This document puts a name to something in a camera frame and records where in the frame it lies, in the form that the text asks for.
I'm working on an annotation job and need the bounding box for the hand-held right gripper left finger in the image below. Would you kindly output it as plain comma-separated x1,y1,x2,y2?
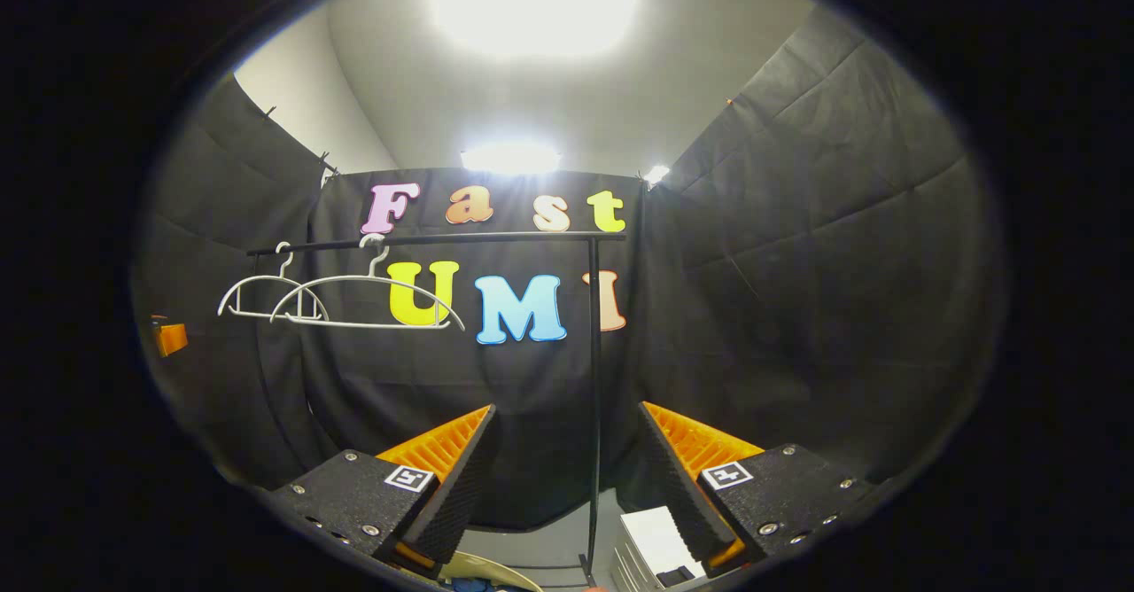
266,404,497,580

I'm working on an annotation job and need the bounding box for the yellow laundry hamper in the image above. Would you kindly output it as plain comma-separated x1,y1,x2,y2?
439,549,546,592

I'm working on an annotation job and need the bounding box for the white clothes hanger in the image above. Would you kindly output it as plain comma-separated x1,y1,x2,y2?
218,241,330,323
270,234,466,332

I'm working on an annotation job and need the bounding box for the black clothes rack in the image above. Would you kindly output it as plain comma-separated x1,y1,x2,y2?
246,230,628,588

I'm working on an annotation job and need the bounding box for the long ceiling light strip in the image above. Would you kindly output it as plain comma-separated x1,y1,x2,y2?
459,142,563,175

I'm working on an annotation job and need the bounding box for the black backdrop cloth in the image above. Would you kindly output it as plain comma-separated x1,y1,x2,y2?
133,7,1006,531

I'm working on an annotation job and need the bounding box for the white storage box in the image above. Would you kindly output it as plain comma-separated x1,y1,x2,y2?
611,505,710,592

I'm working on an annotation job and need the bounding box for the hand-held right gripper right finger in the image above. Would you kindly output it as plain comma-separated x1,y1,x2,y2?
638,401,887,575

